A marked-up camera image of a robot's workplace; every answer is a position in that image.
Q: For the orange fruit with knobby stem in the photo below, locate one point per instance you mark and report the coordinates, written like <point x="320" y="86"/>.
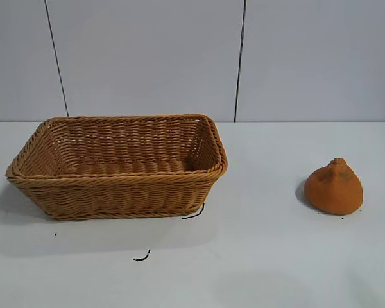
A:
<point x="333" y="192"/>

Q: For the brown woven wicker basket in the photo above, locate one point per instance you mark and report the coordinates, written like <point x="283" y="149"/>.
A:
<point x="115" y="192"/>

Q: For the black curved thread piece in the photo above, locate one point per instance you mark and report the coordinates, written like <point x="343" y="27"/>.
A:
<point x="143" y="257"/>
<point x="194" y="216"/>

